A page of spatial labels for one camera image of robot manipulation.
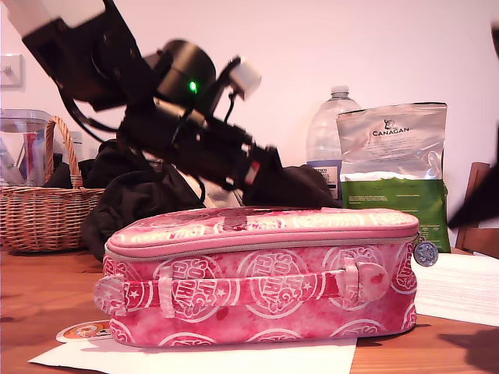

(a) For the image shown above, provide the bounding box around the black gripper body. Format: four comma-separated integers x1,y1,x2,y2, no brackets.
171,116,281,190

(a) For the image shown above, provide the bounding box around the pink printed zip bag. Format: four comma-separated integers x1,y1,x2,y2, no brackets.
93,206,440,348

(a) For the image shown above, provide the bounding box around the wooden chair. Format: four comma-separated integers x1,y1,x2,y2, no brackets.
454,161,499,260

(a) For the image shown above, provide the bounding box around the large clear water bottle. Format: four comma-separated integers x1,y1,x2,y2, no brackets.
306,85,363,202

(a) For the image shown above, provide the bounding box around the printed white paper stack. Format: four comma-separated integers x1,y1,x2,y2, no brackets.
411,252,499,327

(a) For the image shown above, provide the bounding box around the black jacket with grey lining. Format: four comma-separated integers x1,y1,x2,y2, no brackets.
42,138,344,262

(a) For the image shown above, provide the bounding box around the green and silver food pouch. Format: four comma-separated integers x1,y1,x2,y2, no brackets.
335,101,452,254

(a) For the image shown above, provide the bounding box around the blank white paper sheet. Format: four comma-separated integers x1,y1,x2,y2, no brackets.
27,337,358,374

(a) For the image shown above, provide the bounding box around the wicker basket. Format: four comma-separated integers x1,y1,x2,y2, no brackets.
0,115,106,253

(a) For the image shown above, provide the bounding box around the clear plastic container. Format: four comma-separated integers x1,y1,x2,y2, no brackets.
0,108,54,187

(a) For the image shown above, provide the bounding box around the round orange white sticker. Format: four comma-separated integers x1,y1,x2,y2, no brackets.
55,319,114,344

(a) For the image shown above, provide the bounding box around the black cable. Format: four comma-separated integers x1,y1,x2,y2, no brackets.
60,91,129,143
224,88,239,124

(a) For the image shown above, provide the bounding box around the arm pale camera box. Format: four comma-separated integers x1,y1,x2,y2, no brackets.
210,56,263,115

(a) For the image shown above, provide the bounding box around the white wall switch plate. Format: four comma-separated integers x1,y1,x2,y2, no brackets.
0,54,24,89

